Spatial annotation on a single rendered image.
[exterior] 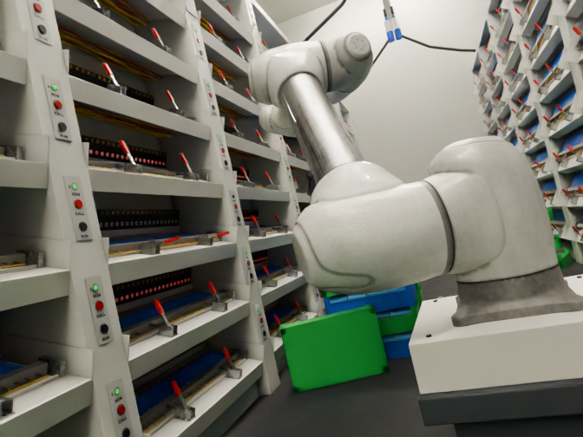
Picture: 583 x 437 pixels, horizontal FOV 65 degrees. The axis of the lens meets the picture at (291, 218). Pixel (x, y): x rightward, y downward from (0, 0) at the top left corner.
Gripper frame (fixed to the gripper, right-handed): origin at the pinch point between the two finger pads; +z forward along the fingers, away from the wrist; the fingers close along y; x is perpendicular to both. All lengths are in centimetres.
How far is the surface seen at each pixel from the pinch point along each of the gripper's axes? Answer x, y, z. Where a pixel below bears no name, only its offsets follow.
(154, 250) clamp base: 61, -13, 35
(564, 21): -63, -67, -83
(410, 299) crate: -23.5, -23.6, 31.6
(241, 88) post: 7, 52, -70
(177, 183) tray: 56, -5, 14
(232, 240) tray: 27.1, 9.0, 19.9
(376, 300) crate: -17.7, -14.0, 32.3
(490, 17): -148, -1, -188
